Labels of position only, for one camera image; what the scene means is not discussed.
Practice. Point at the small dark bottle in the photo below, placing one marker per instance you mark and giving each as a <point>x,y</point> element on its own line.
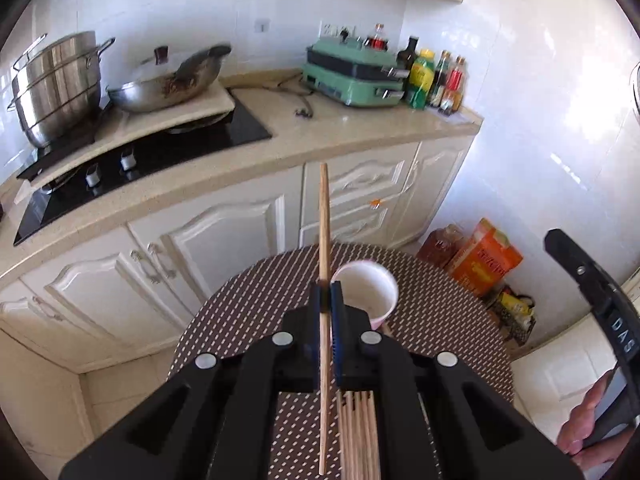
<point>445,108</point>

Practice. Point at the red label sauce bottle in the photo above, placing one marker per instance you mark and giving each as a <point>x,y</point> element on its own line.
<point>454,85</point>

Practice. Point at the beige stone slab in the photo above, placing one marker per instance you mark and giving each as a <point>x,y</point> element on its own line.
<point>140,127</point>

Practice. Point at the white base cabinet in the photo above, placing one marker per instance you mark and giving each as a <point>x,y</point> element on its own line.
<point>225,240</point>

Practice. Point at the dark sauce bottle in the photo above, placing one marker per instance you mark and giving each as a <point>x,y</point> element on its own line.
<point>440,77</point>

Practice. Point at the person's right hand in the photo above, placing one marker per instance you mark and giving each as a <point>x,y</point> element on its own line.
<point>575,430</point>

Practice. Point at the white wall switch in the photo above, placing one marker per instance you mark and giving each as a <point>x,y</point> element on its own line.
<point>262,25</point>

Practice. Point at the green bottle with yellow cap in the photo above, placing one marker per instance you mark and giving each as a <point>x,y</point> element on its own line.
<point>420,80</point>

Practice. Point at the pink cup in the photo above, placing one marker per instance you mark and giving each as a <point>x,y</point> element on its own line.
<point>367,285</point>

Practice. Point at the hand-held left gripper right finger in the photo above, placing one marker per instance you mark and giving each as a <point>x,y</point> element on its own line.
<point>337,340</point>

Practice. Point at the round metal strainer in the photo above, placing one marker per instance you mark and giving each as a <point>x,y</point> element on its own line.
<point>636,90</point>

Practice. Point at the silver stove knob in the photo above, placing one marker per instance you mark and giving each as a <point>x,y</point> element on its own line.
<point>92,176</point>
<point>129,160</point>

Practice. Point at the glass wok lid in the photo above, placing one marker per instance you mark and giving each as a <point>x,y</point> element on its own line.
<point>161,55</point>

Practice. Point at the dark olive oil bottle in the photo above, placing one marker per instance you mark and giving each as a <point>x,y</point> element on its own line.
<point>407,57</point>

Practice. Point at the amber cooking oil jug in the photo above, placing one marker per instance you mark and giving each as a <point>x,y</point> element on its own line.
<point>440,247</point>

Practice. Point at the beige kitchen countertop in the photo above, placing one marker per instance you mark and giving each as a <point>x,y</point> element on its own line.
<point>325,140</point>

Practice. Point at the white panelled door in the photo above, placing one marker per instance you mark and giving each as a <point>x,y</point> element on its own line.
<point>560,375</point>

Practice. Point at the brown dotted tablecloth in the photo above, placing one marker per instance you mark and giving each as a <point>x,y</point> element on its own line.
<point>240,300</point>

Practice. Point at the yellow packet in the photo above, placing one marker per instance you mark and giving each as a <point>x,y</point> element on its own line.
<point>512,304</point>

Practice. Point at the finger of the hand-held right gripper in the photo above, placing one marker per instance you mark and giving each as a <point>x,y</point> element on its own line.
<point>580,270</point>

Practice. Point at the pile of wooden chopsticks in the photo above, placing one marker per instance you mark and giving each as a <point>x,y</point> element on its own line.
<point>357,435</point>

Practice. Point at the wooden chopstick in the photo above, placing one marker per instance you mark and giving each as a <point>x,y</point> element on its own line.
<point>324,220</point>

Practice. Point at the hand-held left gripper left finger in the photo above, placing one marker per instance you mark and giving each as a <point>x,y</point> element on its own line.
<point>314,340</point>

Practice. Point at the orange carton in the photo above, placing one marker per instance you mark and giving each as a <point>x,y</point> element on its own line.
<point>485,260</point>

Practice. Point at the steel stockpot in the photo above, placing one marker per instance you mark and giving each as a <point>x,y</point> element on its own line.
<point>55,90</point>

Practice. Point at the white wall socket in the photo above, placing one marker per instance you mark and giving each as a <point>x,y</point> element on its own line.
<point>330,29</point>

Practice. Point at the black glass gas stove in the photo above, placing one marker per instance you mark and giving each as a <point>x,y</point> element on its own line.
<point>210,130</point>

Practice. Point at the steel wok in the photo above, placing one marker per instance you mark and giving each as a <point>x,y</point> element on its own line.
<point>145,95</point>

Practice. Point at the green electric grill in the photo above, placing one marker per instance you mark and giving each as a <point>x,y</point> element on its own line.
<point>340,85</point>

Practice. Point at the dark cola bottle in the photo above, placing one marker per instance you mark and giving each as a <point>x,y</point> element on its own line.
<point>378,40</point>

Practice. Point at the patterned bag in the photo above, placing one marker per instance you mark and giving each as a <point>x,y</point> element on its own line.
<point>520,327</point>

